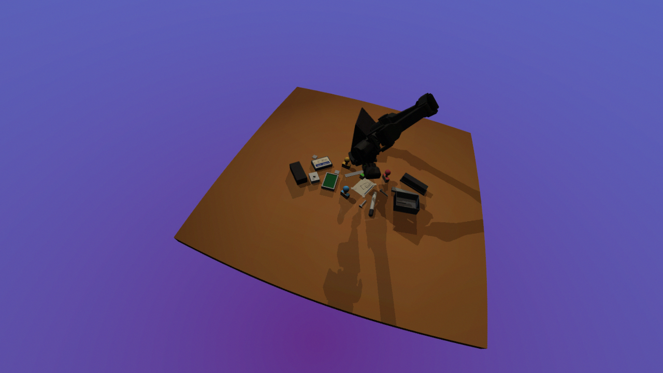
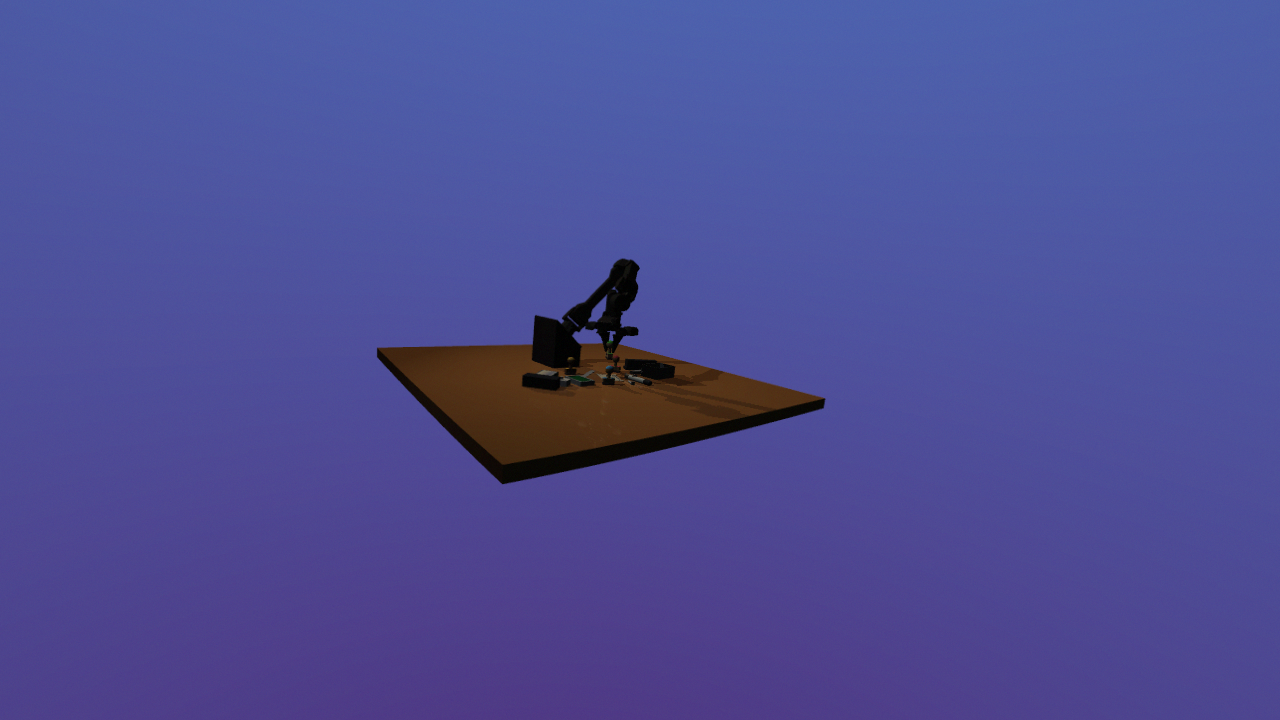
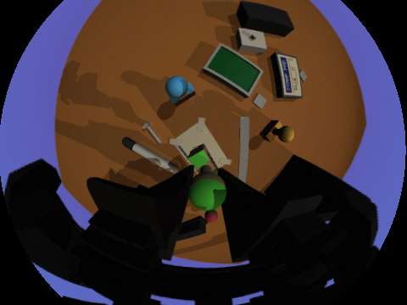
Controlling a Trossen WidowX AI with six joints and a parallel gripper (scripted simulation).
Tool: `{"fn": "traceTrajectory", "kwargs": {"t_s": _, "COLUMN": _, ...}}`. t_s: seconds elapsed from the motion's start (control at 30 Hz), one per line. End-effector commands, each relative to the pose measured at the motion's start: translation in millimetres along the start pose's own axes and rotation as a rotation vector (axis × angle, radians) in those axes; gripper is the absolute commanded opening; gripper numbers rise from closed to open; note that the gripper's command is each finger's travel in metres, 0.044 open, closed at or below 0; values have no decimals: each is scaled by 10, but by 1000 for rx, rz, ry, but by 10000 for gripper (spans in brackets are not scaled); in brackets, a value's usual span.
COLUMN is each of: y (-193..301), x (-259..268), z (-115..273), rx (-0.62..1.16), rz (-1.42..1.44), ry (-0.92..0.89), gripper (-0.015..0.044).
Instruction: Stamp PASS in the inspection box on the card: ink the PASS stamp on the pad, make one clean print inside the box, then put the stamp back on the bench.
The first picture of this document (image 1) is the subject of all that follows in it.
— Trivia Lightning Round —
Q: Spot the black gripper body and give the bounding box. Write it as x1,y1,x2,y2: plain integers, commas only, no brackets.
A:
364,152,381,179

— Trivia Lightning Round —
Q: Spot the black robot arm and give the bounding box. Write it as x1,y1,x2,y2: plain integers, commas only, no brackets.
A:
349,93,439,166

